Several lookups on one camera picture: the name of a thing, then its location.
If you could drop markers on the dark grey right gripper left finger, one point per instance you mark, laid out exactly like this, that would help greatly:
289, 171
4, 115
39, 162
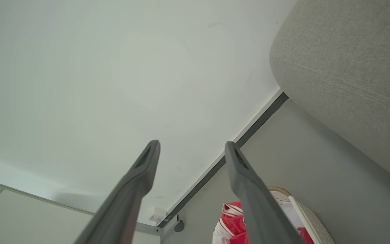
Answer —
124, 203

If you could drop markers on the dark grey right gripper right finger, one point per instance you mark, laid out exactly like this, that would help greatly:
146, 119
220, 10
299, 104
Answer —
259, 210

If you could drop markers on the red and white jersey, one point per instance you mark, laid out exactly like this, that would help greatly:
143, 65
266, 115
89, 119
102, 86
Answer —
232, 227

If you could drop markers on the white perforated laundry basket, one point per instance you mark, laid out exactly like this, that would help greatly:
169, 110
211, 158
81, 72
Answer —
317, 227

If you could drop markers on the grey door stopper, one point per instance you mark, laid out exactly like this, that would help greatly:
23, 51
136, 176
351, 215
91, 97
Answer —
179, 226

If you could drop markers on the white door panel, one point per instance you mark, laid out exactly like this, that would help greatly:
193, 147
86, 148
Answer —
29, 220

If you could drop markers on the grey fabric sofa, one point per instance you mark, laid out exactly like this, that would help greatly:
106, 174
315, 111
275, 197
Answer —
350, 67

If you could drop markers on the white wall outlet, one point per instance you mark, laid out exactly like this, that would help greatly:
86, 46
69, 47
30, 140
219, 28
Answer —
157, 215

